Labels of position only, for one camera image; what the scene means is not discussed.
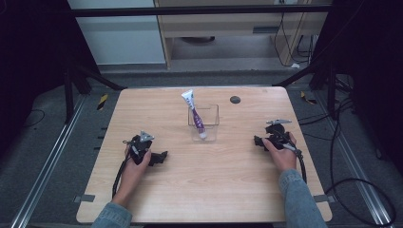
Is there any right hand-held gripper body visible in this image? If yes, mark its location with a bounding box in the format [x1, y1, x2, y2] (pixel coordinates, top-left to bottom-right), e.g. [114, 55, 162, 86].
[264, 118, 295, 152]

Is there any person's right hand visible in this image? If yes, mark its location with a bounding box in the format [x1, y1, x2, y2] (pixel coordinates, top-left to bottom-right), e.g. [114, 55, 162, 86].
[261, 131, 298, 175]

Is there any person's left hand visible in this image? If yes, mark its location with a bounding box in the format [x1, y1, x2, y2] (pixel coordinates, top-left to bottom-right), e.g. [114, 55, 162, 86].
[116, 145, 153, 198]

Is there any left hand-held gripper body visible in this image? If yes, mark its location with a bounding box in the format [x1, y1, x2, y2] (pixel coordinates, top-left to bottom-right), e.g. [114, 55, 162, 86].
[123, 130, 156, 167]

